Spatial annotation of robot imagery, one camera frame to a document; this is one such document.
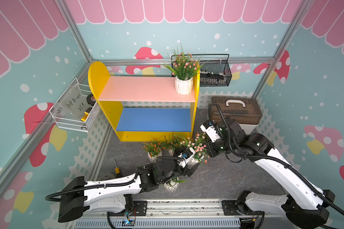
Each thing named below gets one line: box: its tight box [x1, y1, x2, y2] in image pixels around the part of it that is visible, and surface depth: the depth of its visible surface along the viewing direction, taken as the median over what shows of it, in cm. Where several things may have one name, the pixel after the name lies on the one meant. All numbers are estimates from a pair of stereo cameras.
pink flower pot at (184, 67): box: [162, 42, 206, 95], surface depth 68 cm
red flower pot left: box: [141, 137, 163, 163], surface depth 85 cm
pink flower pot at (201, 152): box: [180, 132, 211, 165], surface depth 59 cm
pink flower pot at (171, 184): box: [161, 176, 187, 193], surface depth 78 cm
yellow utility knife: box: [80, 111, 89, 122], surface depth 64 cm
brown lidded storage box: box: [210, 96, 263, 135], surface depth 96 cm
